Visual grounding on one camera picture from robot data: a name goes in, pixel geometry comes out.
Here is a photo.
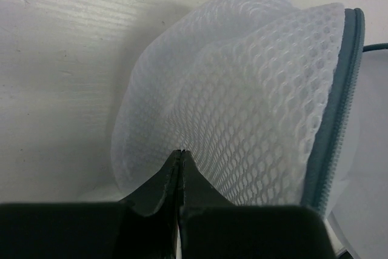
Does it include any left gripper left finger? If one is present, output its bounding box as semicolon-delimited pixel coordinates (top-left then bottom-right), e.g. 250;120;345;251
1;151;179;258

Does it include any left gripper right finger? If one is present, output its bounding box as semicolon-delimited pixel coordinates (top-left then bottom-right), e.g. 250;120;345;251
178;151;335;258

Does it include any white mesh laundry bag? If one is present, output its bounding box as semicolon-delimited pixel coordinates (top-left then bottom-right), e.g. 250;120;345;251
109;0;388;259

